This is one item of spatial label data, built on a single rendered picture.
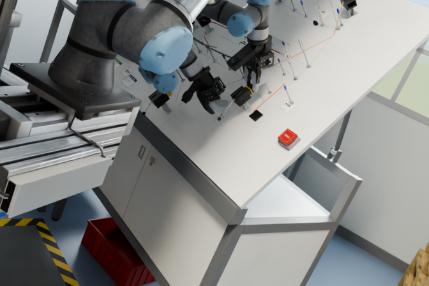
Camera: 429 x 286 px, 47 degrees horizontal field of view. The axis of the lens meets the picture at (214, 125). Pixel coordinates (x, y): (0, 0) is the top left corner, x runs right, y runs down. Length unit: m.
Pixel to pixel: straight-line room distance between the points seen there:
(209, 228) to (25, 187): 0.98
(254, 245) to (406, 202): 2.44
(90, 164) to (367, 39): 1.25
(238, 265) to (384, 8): 1.12
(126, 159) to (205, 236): 0.61
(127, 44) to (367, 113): 3.12
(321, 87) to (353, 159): 2.28
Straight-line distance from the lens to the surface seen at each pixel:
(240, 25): 1.58
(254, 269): 1.93
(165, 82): 1.56
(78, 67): 1.14
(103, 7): 1.12
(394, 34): 1.97
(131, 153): 2.21
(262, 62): 1.79
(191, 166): 1.81
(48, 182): 0.96
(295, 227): 1.93
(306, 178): 4.20
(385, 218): 4.17
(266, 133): 1.77
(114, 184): 2.31
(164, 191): 2.00
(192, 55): 1.72
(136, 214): 2.15
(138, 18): 1.09
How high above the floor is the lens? 1.52
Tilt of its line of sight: 16 degrees down
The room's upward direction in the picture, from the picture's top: 23 degrees clockwise
